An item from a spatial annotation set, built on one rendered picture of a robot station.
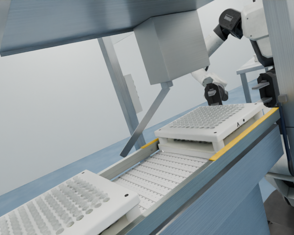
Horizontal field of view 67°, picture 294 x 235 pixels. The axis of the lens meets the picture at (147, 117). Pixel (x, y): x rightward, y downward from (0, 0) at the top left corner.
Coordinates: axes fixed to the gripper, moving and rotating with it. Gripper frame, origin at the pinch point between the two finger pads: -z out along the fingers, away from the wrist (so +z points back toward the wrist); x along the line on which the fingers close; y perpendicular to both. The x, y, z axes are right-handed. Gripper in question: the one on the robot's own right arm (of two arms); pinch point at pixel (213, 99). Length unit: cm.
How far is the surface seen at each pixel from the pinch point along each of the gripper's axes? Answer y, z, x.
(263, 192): -12, 73, 95
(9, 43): 32, -54, -33
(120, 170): 26.4, -39.6, 6.2
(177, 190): 5, -56, 4
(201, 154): 2.7, -36.4, 6.1
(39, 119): 290, 178, 5
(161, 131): 14.8, -28.2, 0.2
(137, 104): 51, 41, 0
